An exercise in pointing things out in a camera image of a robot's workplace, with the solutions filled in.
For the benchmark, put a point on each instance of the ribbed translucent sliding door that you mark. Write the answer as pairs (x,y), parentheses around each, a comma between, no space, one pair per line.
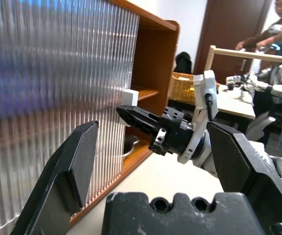
(3,171)
(131,61)

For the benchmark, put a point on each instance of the dark brown room door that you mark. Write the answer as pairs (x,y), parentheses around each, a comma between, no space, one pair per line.
(229,24)

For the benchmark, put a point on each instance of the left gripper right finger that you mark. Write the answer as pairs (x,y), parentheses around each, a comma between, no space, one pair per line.
(241,166)

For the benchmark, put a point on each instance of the brown wooden cabinet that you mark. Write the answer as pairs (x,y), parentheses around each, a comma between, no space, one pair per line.
(155,73)

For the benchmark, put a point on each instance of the black bag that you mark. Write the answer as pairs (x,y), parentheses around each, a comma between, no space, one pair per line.
(183,63)

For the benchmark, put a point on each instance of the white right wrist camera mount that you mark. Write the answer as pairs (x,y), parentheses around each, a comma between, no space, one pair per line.
(202,85)

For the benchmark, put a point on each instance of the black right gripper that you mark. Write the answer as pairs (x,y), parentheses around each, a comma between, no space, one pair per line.
(175,132)

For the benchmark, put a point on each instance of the light wooden frame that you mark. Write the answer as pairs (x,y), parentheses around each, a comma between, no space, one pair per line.
(253,55)

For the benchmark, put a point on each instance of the wicker basket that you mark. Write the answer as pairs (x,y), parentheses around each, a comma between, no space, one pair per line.
(180,88)

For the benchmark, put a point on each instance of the beige side table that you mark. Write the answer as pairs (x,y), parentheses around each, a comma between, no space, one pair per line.
(236,107)

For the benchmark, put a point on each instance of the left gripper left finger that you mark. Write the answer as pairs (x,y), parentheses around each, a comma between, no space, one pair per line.
(57,183)

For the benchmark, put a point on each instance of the silver metal bowl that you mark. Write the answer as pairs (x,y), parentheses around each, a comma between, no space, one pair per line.
(129,147)

